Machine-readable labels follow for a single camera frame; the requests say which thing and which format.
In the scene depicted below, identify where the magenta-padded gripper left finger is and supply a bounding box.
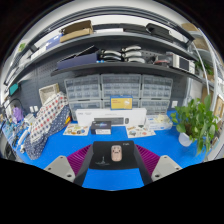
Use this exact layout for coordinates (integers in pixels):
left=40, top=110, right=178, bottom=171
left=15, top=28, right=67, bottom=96
left=43, top=143, right=95, bottom=188

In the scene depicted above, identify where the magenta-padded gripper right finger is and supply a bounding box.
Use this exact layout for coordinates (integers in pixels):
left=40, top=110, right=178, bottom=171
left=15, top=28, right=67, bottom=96
left=133, top=143, right=183, bottom=187

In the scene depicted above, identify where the transparent pink computer mouse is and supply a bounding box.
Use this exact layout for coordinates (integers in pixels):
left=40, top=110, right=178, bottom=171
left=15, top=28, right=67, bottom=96
left=110, top=143, right=123, bottom=163

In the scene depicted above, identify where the black mouse pad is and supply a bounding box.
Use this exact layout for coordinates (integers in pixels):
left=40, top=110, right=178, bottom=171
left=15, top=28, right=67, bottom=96
left=87, top=140, right=139, bottom=171

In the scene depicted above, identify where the white keyboard and mouse box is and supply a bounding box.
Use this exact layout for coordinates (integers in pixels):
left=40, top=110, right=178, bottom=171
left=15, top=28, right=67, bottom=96
left=75, top=107, right=148, bottom=128

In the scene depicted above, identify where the navy dotted fabric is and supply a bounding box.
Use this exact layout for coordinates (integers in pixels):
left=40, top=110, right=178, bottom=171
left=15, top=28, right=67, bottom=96
left=23, top=105, right=72, bottom=161

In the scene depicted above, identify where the white plant pot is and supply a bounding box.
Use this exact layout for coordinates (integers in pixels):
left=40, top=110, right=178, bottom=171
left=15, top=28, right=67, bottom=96
left=177, top=131, right=195, bottom=148

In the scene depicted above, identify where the white cartoon sticker sheet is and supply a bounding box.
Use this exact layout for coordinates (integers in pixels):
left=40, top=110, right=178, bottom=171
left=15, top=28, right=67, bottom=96
left=62, top=123, right=91, bottom=137
left=125, top=124, right=157, bottom=139

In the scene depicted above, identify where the green leafy pothos plant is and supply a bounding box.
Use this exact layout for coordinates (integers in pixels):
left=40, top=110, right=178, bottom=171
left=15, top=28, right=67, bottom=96
left=169, top=94, right=220, bottom=157

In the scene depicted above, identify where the red and white dotted fabric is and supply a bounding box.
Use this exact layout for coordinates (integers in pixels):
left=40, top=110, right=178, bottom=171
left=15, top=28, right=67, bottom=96
left=29, top=91, right=70, bottom=143

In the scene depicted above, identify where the small black cardboard box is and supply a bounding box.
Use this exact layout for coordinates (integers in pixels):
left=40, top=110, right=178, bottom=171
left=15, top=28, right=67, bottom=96
left=89, top=120, right=113, bottom=136

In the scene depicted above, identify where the beige woven storage box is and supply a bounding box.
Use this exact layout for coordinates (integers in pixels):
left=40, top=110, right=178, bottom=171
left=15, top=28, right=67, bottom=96
left=38, top=82, right=61, bottom=105

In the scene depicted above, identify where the yellow and blue box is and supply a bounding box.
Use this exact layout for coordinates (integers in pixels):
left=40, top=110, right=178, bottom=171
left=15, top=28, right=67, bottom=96
left=109, top=95, right=134, bottom=111

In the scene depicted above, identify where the grey wall shelf unit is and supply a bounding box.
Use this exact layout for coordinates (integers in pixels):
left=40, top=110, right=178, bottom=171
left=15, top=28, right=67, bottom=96
left=2, top=5, right=219, bottom=89

